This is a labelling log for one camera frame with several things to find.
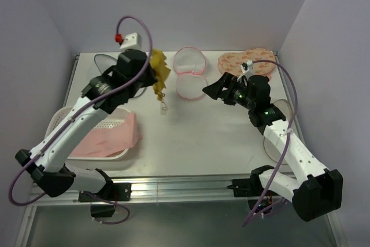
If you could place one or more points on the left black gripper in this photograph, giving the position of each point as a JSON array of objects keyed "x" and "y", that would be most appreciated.
[{"x": 150, "y": 79}]

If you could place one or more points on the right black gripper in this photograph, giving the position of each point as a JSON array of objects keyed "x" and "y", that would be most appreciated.
[{"x": 215, "y": 90}]

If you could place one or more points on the grey trimmed mesh laundry bag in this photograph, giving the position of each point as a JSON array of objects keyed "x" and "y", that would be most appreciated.
[{"x": 103, "y": 61}]

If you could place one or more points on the yellow bra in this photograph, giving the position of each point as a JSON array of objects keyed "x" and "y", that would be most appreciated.
[{"x": 159, "y": 65}]

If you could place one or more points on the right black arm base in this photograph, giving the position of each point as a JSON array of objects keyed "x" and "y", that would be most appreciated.
[{"x": 248, "y": 186}]

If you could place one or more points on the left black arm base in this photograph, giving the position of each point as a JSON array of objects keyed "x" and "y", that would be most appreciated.
[{"x": 104, "y": 204}]

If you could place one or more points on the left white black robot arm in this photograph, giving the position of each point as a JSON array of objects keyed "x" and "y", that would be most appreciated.
[{"x": 46, "y": 162}]

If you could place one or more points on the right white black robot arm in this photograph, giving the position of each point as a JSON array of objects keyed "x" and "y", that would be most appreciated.
[{"x": 315, "y": 190}]

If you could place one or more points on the pink trimmed mesh laundry bag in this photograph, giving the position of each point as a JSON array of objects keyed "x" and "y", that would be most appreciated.
[{"x": 189, "y": 65}]

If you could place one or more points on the peach patterned laundry bag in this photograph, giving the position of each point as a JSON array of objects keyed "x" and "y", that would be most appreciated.
[{"x": 231, "y": 62}]

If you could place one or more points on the pink bra in basket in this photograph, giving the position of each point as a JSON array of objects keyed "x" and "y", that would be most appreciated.
[{"x": 103, "y": 142}]

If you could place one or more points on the white plastic basket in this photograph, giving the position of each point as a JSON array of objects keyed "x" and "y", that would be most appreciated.
[{"x": 117, "y": 117}]

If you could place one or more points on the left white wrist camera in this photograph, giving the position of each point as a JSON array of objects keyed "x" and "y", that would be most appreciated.
[{"x": 130, "y": 41}]

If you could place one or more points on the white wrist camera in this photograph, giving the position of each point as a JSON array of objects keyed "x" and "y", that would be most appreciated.
[
  {"x": 247, "y": 71},
  {"x": 130, "y": 41}
]

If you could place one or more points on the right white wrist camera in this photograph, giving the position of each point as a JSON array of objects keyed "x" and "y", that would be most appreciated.
[{"x": 247, "y": 71}]

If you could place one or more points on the aluminium mounting rail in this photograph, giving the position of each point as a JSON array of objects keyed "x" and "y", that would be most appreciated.
[{"x": 180, "y": 188}]

